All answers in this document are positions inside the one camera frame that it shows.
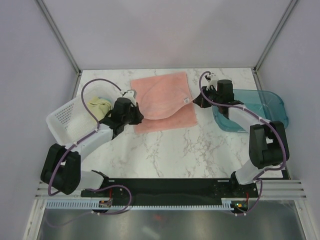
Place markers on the right aluminium frame post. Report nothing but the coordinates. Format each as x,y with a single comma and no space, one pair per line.
275,34

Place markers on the blue towel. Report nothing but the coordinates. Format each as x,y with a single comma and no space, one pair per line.
106,98

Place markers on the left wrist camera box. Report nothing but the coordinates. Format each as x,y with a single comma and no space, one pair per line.
131,95

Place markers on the aluminium frame post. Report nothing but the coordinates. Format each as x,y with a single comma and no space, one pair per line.
275,34
57,34

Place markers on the white slotted cable duct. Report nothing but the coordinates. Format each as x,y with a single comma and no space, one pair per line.
65,204

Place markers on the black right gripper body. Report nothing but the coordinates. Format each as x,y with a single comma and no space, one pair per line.
211,95

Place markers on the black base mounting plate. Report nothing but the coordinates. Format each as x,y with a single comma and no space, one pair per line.
172,190

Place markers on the left aluminium frame post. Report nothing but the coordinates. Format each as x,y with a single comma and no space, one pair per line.
57,34

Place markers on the white perforated plastic basket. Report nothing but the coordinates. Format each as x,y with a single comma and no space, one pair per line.
71,122

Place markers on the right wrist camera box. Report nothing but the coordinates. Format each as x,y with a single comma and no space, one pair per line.
212,81

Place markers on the aluminium table edge rail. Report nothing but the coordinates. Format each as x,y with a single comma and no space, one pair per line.
271,190

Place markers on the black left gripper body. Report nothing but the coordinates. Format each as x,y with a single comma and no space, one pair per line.
126,119

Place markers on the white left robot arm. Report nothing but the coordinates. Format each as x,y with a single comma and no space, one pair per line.
62,169

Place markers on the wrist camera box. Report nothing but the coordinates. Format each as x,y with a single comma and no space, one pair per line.
131,95
212,81

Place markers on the teal translucent plastic tub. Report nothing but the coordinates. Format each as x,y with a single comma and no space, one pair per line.
266,104

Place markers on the pink towel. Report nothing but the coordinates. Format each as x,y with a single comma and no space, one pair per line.
165,101

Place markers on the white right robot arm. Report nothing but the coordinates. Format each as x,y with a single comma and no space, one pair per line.
268,146

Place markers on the yellow towel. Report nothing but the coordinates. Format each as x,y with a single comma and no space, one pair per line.
99,107

